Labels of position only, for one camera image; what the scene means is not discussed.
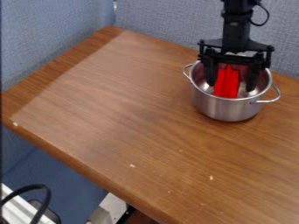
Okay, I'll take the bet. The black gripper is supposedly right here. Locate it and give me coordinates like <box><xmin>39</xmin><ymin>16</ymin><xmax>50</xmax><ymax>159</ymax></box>
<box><xmin>199</xmin><ymin>17</ymin><xmax>275</xmax><ymax>92</ymax></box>

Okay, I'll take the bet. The red rectangular block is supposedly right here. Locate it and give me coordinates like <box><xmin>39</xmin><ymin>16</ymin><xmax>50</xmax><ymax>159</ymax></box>
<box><xmin>214</xmin><ymin>64</ymin><xmax>249</xmax><ymax>99</ymax></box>

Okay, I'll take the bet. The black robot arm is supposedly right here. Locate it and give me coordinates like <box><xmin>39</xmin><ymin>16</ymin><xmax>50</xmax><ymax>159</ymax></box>
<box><xmin>199</xmin><ymin>0</ymin><xmax>275</xmax><ymax>92</ymax></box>

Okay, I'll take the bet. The stainless steel pot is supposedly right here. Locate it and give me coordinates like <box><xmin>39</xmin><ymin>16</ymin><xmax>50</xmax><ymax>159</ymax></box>
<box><xmin>182</xmin><ymin>60</ymin><xmax>282</xmax><ymax>122</ymax></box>

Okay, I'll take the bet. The white equipment under table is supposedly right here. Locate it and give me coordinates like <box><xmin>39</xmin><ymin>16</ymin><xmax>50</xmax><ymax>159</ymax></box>
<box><xmin>0</xmin><ymin>184</ymin><xmax>62</xmax><ymax>224</ymax></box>

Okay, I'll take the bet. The black cable loop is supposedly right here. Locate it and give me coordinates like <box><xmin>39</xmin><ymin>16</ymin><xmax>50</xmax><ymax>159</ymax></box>
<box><xmin>0</xmin><ymin>183</ymin><xmax>53</xmax><ymax>224</ymax></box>

